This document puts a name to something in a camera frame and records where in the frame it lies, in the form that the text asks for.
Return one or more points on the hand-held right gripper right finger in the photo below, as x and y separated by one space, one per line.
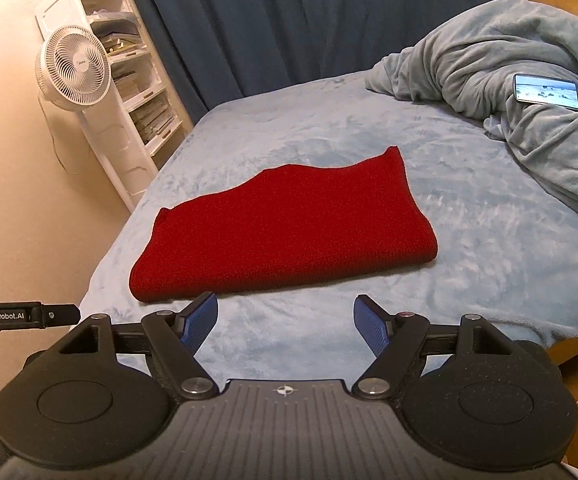
372 325

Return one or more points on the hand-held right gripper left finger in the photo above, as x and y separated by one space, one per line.
199 324

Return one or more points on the red knit cardigan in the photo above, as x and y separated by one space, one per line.
289 230

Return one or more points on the bed with blue fleece sheet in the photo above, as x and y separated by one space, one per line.
469 260

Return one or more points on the stack of books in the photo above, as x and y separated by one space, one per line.
154 120

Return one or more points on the white shelf unit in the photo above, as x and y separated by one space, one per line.
139 85

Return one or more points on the smartphone with lit screen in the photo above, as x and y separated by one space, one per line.
546 91

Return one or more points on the dark blue curtain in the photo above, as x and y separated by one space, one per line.
294 25

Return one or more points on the grey-blue fleece blanket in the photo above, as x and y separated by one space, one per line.
544 40

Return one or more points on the white pedestal fan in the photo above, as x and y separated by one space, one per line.
76 70

